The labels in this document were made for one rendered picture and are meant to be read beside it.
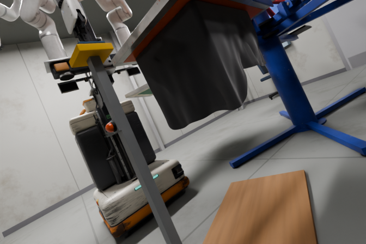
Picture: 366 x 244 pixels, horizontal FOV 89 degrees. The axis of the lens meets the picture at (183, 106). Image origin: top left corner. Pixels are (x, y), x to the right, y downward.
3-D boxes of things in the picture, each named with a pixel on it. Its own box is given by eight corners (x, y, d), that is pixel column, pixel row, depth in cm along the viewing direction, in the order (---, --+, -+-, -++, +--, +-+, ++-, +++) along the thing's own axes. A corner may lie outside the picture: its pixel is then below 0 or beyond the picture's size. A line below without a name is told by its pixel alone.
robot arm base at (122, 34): (119, 59, 137) (110, 39, 138) (135, 55, 144) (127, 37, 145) (124, 48, 124) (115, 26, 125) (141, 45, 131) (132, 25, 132)
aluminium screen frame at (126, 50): (187, -23, 56) (182, -35, 56) (113, 67, 97) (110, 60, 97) (271, 5, 112) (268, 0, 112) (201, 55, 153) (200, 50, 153)
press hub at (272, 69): (329, 128, 148) (257, -25, 152) (279, 138, 177) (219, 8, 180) (334, 113, 177) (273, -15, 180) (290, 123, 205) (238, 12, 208)
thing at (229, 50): (243, 104, 67) (194, -1, 68) (234, 108, 70) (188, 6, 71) (280, 81, 100) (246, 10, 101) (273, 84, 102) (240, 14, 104)
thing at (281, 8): (300, 2, 122) (292, -15, 123) (211, 60, 178) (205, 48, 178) (318, 12, 180) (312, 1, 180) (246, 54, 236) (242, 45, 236)
